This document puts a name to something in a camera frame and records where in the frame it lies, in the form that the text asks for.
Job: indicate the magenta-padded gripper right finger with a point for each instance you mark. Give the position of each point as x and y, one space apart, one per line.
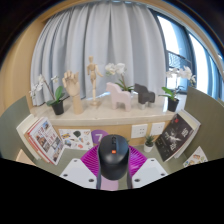
150 171

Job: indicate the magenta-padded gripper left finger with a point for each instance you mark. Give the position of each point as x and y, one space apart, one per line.
76 171

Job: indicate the black computer mouse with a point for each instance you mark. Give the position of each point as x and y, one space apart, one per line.
113 158

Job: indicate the purple mouse pad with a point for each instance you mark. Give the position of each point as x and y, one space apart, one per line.
109 185

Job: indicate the small succulent in white pot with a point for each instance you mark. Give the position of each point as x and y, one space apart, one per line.
148 146

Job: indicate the small white sticker sheet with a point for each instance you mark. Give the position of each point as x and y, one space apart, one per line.
75 139

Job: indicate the black book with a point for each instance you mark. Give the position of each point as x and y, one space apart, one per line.
173 138

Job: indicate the round purple number sign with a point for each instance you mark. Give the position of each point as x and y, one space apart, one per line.
98 136

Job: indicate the red-edged photo magazine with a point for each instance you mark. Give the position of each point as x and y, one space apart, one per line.
46 141

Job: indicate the beige card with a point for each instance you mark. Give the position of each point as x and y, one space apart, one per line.
24 158

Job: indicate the light wooden desk shelf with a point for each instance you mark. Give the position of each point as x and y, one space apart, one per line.
106 116

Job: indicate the white leaning book stack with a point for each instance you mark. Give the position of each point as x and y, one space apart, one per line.
193 121

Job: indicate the white orchid in black pot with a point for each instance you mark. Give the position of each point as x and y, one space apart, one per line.
115 69
57 107
172 105

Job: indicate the dark horse figurine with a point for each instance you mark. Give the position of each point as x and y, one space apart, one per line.
145 95

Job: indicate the pink horse figurine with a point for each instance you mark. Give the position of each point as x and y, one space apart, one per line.
118 96

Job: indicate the wooden hand model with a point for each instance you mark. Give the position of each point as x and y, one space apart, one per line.
74 90

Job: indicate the wooden mannequin figure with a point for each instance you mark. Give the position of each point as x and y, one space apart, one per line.
93 75

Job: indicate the grey curtain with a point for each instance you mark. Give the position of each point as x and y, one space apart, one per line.
110 36

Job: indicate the white wall socket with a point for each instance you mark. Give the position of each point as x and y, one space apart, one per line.
157 128
139 131

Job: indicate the window with dark frame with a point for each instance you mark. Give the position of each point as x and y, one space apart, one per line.
200 63

